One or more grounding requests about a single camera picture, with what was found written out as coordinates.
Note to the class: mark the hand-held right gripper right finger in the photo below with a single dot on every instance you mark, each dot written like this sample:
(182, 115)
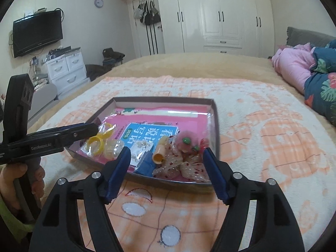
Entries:
(215, 176)

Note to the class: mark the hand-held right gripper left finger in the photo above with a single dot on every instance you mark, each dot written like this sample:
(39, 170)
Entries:
(118, 173)

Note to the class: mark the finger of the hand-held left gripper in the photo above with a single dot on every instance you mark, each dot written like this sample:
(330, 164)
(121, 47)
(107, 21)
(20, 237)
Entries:
(68, 134)

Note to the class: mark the yellow clear small beads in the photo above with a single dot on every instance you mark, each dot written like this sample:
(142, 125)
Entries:
(113, 147)

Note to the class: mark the white earring card packet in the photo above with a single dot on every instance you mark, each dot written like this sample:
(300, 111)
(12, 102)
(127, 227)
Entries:
(140, 148)

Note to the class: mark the pink pompom hair clip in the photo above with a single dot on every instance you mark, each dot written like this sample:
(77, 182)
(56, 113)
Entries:
(185, 141)

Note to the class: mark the shallow cardboard box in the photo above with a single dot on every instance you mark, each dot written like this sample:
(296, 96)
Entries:
(162, 100)

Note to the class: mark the person's left hand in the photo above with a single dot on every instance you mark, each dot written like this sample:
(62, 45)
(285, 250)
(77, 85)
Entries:
(9, 181)

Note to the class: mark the blue card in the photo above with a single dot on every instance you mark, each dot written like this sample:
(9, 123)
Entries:
(145, 166)

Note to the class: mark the dotted sheer bow hair clip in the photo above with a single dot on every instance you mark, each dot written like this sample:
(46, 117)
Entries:
(183, 168)

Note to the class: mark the white drawer dresser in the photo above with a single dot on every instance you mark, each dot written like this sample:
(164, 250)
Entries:
(65, 68)

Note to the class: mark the orange and white blanket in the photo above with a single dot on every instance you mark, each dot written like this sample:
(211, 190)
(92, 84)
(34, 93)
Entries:
(262, 136)

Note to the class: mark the pink book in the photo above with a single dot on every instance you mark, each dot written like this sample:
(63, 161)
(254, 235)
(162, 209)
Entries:
(183, 120)

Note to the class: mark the dark brown bag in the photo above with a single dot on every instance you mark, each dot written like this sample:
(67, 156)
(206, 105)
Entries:
(97, 71)

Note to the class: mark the pile of dark clothes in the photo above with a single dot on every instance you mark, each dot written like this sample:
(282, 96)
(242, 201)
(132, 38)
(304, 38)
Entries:
(113, 55)

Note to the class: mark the beige bed cover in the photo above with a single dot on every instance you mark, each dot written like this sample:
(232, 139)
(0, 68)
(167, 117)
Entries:
(197, 63)

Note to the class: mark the white door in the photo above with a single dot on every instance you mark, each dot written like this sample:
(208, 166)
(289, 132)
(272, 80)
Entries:
(157, 42)

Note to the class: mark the pink jacket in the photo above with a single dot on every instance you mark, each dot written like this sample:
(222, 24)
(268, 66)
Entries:
(291, 65)

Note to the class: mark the blue floral quilt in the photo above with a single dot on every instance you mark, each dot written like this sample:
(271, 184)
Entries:
(323, 89)

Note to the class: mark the hanging bags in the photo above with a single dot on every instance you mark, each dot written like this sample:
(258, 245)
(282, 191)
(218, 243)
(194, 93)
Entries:
(147, 13)

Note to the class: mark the white wardrobe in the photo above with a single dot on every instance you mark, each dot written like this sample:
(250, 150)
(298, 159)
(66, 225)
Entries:
(210, 13)

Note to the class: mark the grey padded headboard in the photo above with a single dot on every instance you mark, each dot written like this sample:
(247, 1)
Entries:
(302, 35)

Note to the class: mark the black wall television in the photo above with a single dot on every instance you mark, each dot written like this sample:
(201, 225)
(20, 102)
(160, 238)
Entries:
(36, 34)

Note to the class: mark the round wall clock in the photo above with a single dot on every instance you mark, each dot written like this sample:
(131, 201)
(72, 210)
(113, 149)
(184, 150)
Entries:
(98, 2)

